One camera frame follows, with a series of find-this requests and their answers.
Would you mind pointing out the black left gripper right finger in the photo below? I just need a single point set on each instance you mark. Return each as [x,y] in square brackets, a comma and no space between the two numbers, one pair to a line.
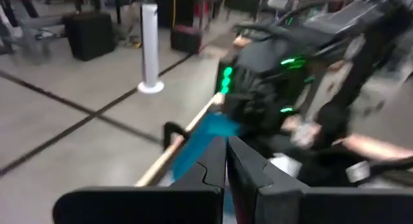
[290,204]

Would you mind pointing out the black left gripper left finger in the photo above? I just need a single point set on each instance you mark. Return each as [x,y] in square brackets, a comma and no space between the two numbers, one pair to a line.
[145,204]

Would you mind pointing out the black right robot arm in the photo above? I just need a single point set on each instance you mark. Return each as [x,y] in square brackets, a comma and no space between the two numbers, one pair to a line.
[258,98]

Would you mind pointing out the black cloth with white tag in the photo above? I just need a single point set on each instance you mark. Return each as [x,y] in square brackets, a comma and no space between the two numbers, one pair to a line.
[322,167]

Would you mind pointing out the black clamp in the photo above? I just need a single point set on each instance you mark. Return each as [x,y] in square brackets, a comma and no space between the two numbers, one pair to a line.
[169,128]

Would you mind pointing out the blue plastic bin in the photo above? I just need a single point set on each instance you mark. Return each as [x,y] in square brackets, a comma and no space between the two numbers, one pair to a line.
[206,137]

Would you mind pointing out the white pole with round base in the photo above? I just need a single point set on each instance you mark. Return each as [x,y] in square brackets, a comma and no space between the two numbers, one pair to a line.
[150,46]

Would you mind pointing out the small black box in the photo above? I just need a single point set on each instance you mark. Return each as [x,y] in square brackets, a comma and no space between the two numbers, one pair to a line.
[185,40]

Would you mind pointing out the large black box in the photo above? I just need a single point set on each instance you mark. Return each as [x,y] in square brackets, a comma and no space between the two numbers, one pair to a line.
[90,36]

